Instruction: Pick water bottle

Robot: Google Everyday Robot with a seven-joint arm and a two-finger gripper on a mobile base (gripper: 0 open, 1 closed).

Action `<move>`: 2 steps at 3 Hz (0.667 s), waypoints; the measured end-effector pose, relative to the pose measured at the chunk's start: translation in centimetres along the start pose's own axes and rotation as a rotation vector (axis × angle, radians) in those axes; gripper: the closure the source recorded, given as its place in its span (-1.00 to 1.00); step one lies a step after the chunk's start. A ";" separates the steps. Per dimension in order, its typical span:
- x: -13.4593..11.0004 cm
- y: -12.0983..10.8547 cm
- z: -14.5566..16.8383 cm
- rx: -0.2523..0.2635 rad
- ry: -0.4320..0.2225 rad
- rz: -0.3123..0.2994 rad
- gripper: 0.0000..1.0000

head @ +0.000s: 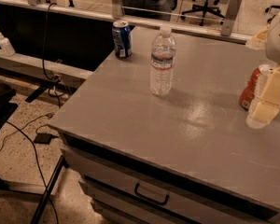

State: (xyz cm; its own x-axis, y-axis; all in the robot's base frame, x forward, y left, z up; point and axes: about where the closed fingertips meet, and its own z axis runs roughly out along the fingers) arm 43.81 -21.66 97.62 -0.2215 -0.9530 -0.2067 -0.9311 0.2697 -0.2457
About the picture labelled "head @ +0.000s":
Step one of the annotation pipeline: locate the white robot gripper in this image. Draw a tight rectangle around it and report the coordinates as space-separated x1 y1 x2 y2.
245 11 280 129

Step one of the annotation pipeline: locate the red sauce bottle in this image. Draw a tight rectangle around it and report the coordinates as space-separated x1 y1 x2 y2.
239 64 273 110

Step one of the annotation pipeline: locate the clear plastic water bottle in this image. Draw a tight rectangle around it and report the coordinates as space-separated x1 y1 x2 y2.
150 25 176 96

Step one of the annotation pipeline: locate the white squeeze bottle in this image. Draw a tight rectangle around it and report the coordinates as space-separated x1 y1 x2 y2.
0 32 16 56

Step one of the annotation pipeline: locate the grey cabinet with drawers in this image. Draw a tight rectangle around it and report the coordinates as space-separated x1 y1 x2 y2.
50 27 280 224

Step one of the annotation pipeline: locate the blue soda can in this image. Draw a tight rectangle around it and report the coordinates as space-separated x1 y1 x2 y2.
112 20 132 58

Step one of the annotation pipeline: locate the black power adapter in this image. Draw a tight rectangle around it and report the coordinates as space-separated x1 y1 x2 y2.
34 133 52 144

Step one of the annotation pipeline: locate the black tray at left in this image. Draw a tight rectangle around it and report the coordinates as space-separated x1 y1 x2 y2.
0 82 18 129

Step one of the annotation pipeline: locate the black table leg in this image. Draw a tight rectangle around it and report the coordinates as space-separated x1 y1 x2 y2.
30 156 65 224

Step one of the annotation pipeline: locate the metal bracket post right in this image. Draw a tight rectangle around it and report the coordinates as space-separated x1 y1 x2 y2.
220 0 243 36

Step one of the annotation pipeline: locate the metal bracket post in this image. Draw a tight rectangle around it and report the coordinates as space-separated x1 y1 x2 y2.
220 0 243 36
112 0 123 19

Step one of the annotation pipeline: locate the metal bracket post centre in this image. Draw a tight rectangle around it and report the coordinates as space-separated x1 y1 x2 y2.
112 0 123 19

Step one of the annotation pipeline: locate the black drawer handle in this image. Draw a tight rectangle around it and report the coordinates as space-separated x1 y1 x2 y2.
133 183 170 206

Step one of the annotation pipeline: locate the black hanging cable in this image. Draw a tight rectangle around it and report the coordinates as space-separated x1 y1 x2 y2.
41 2 66 107

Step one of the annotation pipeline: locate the black floor cable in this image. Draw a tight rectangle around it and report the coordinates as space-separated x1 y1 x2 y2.
0 111 60 224

